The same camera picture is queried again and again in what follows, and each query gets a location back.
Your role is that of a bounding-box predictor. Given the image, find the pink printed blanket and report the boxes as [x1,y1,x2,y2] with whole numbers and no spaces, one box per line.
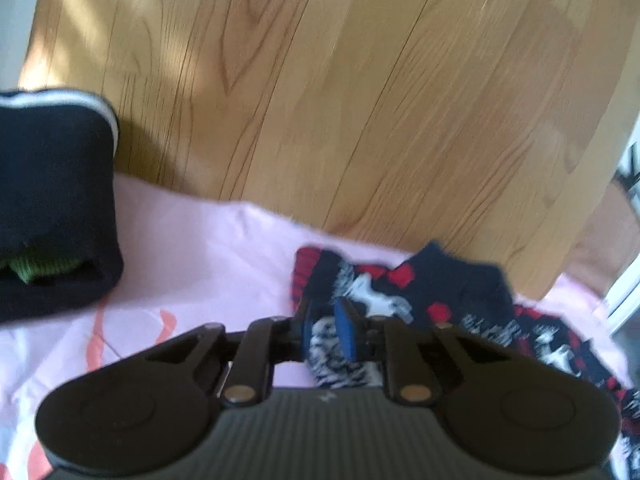
[0,172,640,480]

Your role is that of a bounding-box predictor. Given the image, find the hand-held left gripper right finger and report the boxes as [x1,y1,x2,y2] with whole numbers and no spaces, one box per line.
[333,296,507,407]

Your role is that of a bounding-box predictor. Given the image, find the navy red patterned sock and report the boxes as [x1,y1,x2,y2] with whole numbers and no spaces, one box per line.
[291,241,517,392]
[512,307,640,466]

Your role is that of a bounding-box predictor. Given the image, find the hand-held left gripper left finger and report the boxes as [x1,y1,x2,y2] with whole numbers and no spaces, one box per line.
[144,304,315,408]

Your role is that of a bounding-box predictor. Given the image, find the folded dark navy garment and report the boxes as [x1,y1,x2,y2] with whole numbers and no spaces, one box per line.
[0,88,125,324]

